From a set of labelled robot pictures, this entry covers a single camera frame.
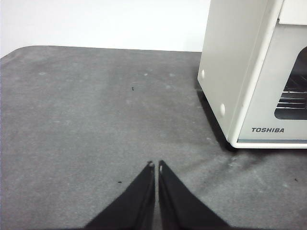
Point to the white toaster oven body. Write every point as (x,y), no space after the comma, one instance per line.
(225,60)

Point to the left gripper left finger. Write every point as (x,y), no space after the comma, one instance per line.
(136,206)

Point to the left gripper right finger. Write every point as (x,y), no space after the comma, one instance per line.
(177,206)

